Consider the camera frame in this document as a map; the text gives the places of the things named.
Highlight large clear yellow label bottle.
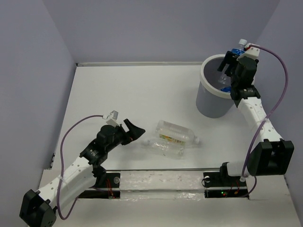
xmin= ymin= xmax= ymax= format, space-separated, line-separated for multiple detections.
xmin=155 ymin=120 xmax=201 ymax=147

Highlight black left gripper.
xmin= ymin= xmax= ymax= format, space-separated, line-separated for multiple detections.
xmin=105 ymin=119 xmax=144 ymax=152

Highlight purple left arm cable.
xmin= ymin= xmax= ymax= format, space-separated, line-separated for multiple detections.
xmin=56 ymin=114 xmax=107 ymax=220

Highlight grey bin white rim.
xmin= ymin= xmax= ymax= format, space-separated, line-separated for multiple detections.
xmin=196 ymin=54 xmax=234 ymax=118

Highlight blue label Chinese text bottle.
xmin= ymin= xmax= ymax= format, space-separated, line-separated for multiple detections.
xmin=220 ymin=86 xmax=232 ymax=93

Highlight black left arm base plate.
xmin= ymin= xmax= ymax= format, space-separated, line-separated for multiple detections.
xmin=79 ymin=172 xmax=121 ymax=199

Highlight blue label bottle sideways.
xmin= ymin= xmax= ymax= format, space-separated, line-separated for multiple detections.
xmin=217 ymin=39 xmax=247 ymax=87

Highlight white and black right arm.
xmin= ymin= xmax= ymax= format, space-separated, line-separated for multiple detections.
xmin=218 ymin=50 xmax=294 ymax=185

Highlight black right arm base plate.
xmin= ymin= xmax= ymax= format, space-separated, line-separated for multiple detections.
xmin=201 ymin=172 xmax=249 ymax=199

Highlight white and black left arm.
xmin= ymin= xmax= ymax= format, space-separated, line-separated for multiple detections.
xmin=19 ymin=119 xmax=145 ymax=227

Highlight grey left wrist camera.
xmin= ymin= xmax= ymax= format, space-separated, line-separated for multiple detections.
xmin=102 ymin=110 xmax=119 ymax=127

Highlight clear crushed bottle white cap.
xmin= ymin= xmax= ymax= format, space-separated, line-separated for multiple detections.
xmin=142 ymin=139 xmax=184 ymax=159

